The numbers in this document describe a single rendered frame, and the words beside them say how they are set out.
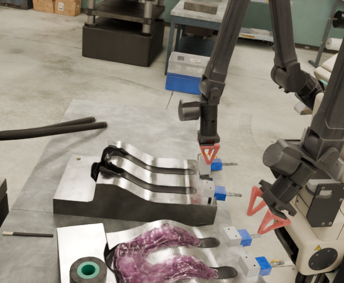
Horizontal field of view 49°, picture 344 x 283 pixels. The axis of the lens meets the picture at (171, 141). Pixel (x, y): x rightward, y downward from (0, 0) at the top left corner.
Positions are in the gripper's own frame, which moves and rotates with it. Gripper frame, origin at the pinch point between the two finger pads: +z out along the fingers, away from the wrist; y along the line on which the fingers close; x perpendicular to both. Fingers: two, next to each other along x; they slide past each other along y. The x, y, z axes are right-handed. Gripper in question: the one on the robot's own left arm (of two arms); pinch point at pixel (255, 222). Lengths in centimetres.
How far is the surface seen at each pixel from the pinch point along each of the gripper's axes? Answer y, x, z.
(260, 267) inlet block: 4.5, 7.2, 9.2
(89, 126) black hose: -79, -28, 30
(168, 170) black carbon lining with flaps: -40.5, -6.3, 15.9
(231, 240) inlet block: -5.9, 3.5, 11.2
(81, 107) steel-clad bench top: -108, -29, 36
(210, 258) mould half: -2.1, -1.6, 16.4
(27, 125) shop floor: -242, -32, 127
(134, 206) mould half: -24.2, -17.6, 23.9
